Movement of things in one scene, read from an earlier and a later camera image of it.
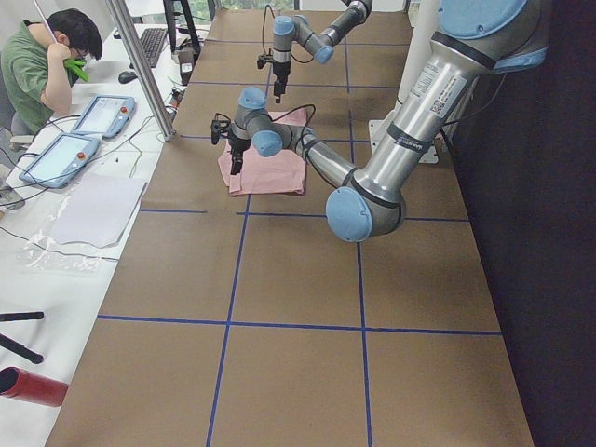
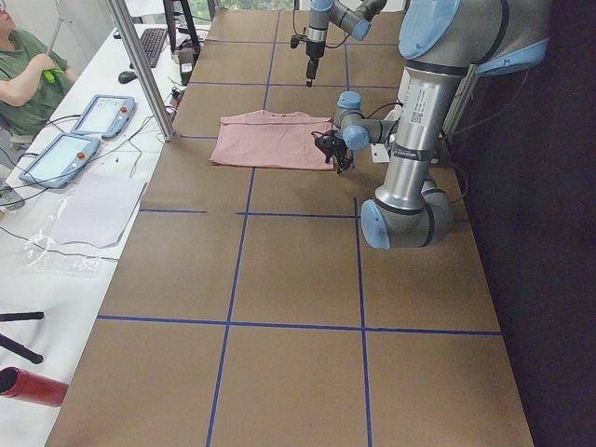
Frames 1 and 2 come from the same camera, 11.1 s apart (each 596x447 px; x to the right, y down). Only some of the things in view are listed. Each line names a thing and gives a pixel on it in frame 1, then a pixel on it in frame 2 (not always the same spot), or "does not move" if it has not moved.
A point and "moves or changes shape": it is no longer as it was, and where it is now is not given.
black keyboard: (151, 40) does not move
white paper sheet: (96, 210) does not move
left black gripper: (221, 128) -> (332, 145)
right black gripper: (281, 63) -> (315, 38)
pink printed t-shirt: (285, 171) moves or changes shape
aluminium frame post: (142, 71) does not move
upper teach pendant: (105, 115) does not move
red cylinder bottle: (18, 383) does not move
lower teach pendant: (61, 161) does not move
